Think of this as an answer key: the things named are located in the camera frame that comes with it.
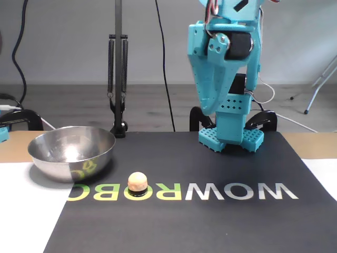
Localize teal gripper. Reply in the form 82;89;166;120
187;21;255;114

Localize cork ball with black base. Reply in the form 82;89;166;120
127;171;147;198

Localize metal bowl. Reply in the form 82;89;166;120
27;125;116;184

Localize black table clamp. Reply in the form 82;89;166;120
0;109;44;132
246;110;277;132
189;106;217;132

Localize white folding stand legs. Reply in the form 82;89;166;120
289;54;337;115

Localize black mat with WOWROBO print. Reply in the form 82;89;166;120
43;131;337;253

